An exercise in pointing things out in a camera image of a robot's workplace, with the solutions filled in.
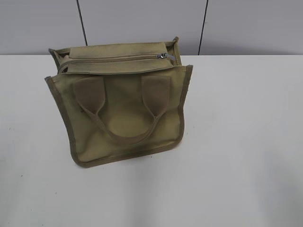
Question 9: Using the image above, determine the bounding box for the yellow canvas tote bag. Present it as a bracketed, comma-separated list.
[45, 37, 193, 167]

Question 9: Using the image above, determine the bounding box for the silver metal zipper pull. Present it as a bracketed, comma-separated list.
[156, 53, 176, 61]

